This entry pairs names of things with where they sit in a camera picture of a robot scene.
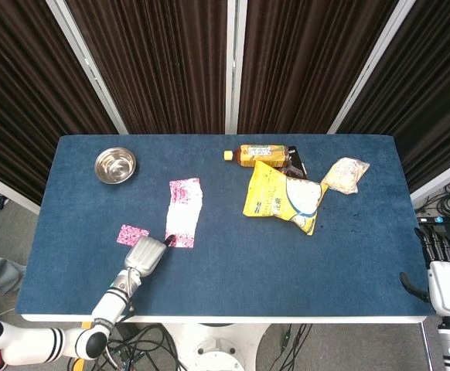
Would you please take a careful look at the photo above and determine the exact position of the black cable bundle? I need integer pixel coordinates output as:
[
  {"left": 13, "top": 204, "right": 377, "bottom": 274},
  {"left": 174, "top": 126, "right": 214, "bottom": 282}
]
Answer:
[
  {"left": 416, "top": 175, "right": 450, "bottom": 218},
  {"left": 68, "top": 323, "right": 187, "bottom": 371}
]

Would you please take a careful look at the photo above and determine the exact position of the stainless steel bowl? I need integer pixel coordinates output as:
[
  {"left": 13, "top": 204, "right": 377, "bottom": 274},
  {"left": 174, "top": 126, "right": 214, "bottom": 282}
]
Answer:
[{"left": 94, "top": 147, "right": 137, "bottom": 186}]

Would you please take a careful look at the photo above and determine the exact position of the black cable with inline switch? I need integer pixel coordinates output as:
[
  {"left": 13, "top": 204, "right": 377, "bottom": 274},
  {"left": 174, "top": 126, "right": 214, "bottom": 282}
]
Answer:
[{"left": 273, "top": 323, "right": 313, "bottom": 371}]

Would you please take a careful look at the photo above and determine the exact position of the small pink packet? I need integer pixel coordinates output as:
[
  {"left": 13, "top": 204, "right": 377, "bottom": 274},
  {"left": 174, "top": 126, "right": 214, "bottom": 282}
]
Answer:
[{"left": 116, "top": 224, "right": 150, "bottom": 247}]

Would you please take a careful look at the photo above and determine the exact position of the small beige snack bag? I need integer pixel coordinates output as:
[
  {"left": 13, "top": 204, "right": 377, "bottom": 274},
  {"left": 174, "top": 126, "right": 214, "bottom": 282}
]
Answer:
[{"left": 320, "top": 157, "right": 371, "bottom": 195}]

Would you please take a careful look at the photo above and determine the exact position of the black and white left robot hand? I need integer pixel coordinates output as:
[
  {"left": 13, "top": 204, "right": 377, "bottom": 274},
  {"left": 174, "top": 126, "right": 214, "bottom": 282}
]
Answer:
[{"left": 123, "top": 233, "right": 176, "bottom": 277}]

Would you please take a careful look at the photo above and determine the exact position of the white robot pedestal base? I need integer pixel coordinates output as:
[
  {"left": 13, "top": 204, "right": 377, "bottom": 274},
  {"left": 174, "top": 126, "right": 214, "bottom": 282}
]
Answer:
[{"left": 162, "top": 322, "right": 273, "bottom": 371}]

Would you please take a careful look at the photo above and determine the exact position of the dark brown curtain panel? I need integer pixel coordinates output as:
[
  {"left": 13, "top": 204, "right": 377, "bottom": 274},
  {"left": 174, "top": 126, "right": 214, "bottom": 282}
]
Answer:
[
  {"left": 0, "top": 0, "right": 120, "bottom": 206},
  {"left": 65, "top": 0, "right": 228, "bottom": 135},
  {"left": 237, "top": 0, "right": 400, "bottom": 135},
  {"left": 339, "top": 0, "right": 450, "bottom": 194}
]

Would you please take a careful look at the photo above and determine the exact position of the white partition post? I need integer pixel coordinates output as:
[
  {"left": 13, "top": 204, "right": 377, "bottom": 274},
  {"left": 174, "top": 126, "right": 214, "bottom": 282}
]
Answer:
[
  {"left": 410, "top": 153, "right": 450, "bottom": 204},
  {"left": 327, "top": 0, "right": 418, "bottom": 135},
  {"left": 46, "top": 0, "right": 128, "bottom": 135},
  {"left": 0, "top": 166, "right": 41, "bottom": 216},
  {"left": 224, "top": 0, "right": 248, "bottom": 135}
]

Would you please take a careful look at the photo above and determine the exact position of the yellow snack bag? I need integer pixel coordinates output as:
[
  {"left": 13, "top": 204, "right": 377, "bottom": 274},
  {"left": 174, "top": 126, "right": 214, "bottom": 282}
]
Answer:
[{"left": 242, "top": 160, "right": 329, "bottom": 236}]

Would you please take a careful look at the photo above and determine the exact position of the black snack packet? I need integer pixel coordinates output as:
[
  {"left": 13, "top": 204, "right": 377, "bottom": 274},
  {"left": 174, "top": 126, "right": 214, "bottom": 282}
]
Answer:
[{"left": 278, "top": 145, "right": 308, "bottom": 179}]

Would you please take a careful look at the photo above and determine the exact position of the yellow tea bottle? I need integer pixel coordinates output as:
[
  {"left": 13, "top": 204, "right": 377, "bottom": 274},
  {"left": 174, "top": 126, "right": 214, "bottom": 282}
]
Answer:
[{"left": 223, "top": 144, "right": 290, "bottom": 169}]

